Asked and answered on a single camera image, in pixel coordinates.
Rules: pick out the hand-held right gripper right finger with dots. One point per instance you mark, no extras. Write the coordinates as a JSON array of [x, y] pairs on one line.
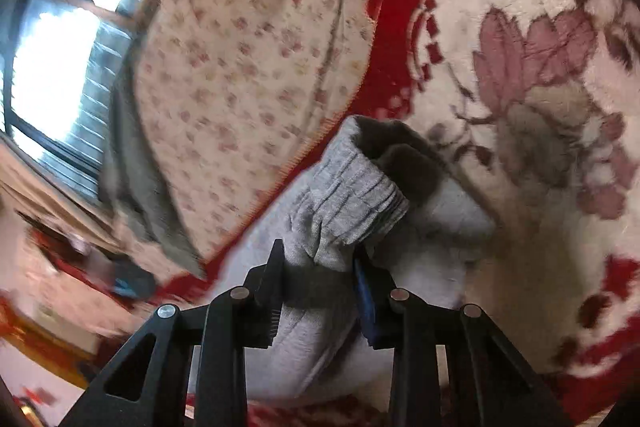
[[366, 307]]

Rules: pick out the barred window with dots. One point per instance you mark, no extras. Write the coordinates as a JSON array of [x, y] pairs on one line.
[[60, 47]]

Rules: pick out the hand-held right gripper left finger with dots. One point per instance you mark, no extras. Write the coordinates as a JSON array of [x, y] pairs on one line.
[[264, 294]]

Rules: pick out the red and cream floral blanket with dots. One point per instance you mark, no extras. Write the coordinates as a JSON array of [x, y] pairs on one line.
[[540, 107]]

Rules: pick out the grey fleece pants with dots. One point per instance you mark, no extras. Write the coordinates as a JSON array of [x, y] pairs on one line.
[[350, 187]]

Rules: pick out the grey-green fleece cloth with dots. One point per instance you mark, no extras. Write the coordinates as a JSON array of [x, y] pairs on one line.
[[150, 187]]

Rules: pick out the cream small-flower quilt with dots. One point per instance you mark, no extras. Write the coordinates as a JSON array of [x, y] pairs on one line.
[[240, 77]]

